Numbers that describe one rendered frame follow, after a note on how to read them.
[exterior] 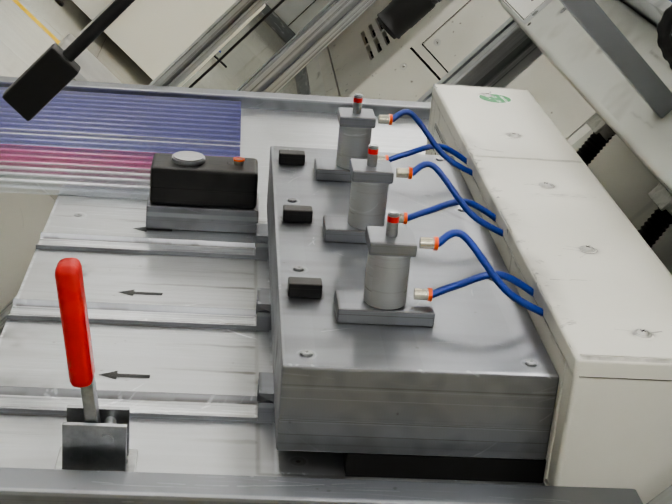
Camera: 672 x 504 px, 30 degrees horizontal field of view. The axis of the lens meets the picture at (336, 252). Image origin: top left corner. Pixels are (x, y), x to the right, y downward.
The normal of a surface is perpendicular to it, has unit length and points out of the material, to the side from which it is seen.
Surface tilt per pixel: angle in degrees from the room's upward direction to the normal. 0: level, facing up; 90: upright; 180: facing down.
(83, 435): 90
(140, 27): 90
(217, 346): 43
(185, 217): 90
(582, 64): 90
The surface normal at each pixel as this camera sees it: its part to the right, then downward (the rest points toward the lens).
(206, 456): 0.08, -0.92
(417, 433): 0.07, 0.38
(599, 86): -0.68, -0.66
